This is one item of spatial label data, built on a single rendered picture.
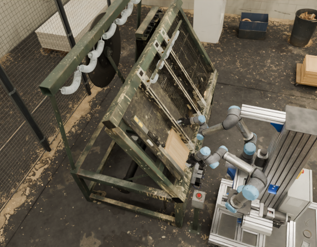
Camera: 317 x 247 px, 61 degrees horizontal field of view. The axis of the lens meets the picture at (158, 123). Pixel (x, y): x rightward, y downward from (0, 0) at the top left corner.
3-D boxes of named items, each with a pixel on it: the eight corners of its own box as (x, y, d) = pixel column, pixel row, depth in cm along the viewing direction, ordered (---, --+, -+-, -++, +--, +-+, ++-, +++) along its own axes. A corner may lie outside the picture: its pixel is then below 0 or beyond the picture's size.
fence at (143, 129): (180, 176, 298) (183, 176, 295) (130, 119, 247) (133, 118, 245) (181, 173, 301) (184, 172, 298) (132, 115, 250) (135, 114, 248)
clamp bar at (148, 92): (188, 151, 318) (206, 149, 304) (128, 76, 255) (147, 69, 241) (190, 145, 324) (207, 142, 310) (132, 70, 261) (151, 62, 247)
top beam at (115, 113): (108, 129, 224) (117, 128, 218) (100, 121, 219) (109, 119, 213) (176, 6, 358) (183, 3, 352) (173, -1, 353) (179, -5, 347)
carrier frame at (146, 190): (181, 229, 347) (182, 201, 284) (86, 201, 380) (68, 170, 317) (212, 109, 481) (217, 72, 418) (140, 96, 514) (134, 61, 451)
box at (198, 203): (202, 209, 285) (203, 202, 271) (191, 207, 288) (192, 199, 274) (204, 199, 292) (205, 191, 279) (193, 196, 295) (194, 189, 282)
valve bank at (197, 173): (200, 194, 315) (201, 185, 297) (189, 191, 319) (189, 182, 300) (208, 160, 346) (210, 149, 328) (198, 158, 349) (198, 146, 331)
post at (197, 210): (196, 231, 344) (199, 206, 288) (192, 229, 346) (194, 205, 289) (197, 226, 348) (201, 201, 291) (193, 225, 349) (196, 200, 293)
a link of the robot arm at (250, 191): (241, 204, 247) (268, 185, 201) (231, 215, 241) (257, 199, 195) (231, 194, 251) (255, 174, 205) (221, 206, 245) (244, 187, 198)
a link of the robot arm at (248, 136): (246, 150, 287) (224, 115, 260) (248, 139, 296) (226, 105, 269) (257, 149, 280) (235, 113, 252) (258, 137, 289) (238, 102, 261)
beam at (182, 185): (175, 203, 292) (184, 203, 286) (170, 197, 286) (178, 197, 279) (212, 76, 427) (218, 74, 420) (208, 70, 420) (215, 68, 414)
